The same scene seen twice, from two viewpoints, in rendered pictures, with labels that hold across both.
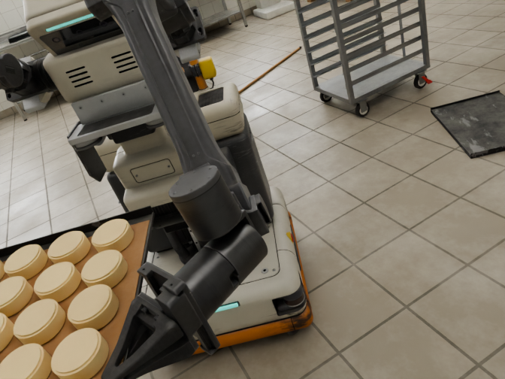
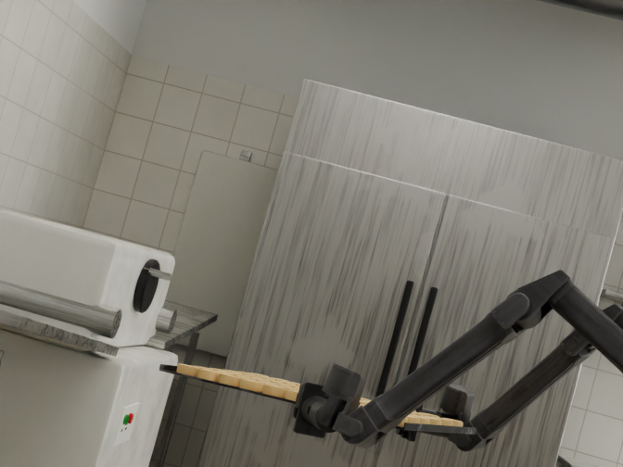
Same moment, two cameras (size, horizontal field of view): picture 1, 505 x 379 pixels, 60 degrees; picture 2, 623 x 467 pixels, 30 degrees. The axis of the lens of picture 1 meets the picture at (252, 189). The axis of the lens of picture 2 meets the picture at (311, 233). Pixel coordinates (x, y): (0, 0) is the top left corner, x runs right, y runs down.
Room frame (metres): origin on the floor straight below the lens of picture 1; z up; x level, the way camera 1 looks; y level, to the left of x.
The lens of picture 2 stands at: (1.14, -2.07, 1.23)
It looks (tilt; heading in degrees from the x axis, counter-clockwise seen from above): 2 degrees up; 113
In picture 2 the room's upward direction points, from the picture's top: 15 degrees clockwise
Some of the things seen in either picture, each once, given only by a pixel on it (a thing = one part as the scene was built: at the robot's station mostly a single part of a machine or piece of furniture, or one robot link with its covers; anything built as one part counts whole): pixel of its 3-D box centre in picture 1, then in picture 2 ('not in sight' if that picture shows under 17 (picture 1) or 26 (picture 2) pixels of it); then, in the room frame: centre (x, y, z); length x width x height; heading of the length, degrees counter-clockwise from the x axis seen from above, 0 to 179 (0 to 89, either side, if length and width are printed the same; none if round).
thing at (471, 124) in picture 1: (486, 121); not in sight; (2.01, -1.33, 0.02); 0.60 x 0.40 x 0.03; 169
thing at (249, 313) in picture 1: (222, 264); not in sight; (1.42, 0.22, 0.16); 0.67 x 0.64 x 0.25; 173
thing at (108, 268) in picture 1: (104, 270); not in sight; (0.42, 0.19, 1.01); 0.05 x 0.05 x 0.02
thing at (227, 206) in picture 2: not in sight; (219, 248); (-1.44, 3.02, 1.28); 0.42 x 0.06 x 1.00; 17
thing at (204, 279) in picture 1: (196, 291); (317, 411); (0.35, 0.09, 0.99); 0.07 x 0.07 x 0.10; 38
